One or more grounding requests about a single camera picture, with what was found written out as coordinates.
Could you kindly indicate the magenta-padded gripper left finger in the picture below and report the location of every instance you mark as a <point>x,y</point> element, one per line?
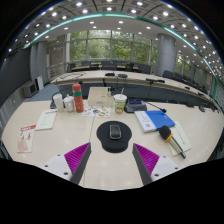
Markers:
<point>77,158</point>

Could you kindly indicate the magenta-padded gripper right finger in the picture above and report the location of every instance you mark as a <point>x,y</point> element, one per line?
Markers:
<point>147,159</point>

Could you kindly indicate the black computer mouse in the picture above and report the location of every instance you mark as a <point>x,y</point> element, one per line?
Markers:
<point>115,131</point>

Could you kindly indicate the black mouse pad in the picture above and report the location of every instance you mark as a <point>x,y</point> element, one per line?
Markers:
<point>103,140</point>

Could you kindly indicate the pale green booklet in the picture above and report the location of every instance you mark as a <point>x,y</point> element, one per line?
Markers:
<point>181,138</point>

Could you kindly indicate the blue and white book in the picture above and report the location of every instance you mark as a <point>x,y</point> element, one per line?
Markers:
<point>160,119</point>

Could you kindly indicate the white leaflet with red heading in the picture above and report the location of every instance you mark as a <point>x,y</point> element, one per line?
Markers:
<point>46,120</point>

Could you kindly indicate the colourful sticker sheet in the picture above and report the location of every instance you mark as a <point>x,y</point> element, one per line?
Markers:
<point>96,112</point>

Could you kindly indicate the black gooseneck microphone console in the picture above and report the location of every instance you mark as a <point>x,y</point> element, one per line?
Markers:
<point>135,106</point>

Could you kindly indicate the red and white leaflet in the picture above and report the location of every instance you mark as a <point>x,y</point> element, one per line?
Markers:
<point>26,140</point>

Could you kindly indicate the white lidded cup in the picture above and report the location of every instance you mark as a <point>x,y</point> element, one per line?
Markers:
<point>69,104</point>

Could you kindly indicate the red bottle with green band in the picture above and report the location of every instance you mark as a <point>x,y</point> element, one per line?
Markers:
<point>78,100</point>

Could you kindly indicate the plain white paper cup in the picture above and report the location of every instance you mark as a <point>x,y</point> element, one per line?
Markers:
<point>58,102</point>

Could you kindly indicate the printed paper cup with straw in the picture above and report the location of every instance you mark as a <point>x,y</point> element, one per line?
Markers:
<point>120,105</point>

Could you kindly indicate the white cardboard box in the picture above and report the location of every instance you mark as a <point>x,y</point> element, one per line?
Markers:
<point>98,97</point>

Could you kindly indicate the long curved conference desk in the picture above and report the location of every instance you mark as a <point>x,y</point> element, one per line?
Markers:
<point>133,77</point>

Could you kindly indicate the white boxy floor appliance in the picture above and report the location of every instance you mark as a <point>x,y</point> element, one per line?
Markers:
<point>30,89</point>

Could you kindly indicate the white leaning panel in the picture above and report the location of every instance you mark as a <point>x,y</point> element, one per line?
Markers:
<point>40,83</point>

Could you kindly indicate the group of dark office chairs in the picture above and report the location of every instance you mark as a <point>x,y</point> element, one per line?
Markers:
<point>143,68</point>

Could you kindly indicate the group of round ceiling lights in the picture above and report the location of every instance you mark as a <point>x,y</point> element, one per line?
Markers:
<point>109,9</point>

